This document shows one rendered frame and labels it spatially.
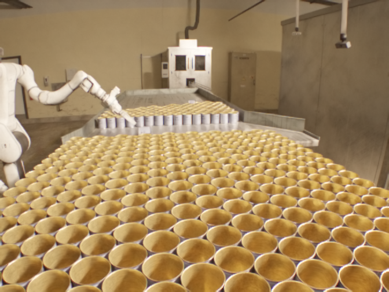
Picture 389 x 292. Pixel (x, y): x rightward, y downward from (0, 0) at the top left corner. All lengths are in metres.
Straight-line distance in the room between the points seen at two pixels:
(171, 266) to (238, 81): 7.45
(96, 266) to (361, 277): 0.46
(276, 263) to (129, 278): 0.25
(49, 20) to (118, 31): 2.17
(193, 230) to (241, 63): 7.38
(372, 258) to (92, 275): 0.52
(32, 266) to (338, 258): 0.57
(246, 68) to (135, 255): 7.54
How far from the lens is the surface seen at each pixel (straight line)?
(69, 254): 0.53
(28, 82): 1.80
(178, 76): 6.34
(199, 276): 0.45
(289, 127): 1.89
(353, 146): 3.24
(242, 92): 7.86
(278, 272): 0.49
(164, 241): 0.52
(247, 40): 8.32
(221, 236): 0.54
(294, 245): 0.53
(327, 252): 0.54
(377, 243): 0.62
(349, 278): 0.51
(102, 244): 0.54
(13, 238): 0.63
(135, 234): 0.56
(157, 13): 7.93
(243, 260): 0.48
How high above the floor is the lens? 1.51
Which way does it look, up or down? 18 degrees down
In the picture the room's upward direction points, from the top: straight up
